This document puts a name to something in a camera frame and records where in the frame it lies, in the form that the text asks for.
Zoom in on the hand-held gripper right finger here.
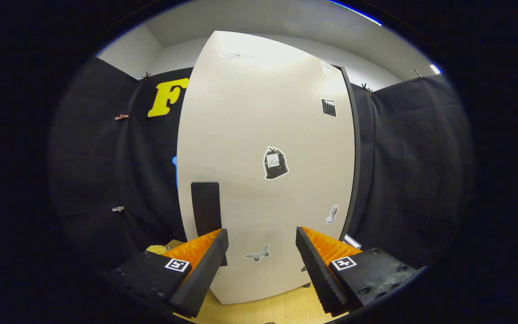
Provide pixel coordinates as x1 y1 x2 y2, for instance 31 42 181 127
296 226 426 315

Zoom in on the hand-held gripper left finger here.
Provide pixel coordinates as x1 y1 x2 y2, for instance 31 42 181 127
104 228 229 319

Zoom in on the grey cabinet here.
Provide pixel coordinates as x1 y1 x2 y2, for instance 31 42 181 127
336 65 362 288

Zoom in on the black backdrop cloth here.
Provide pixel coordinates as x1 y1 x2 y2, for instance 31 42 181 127
48 55 473 273

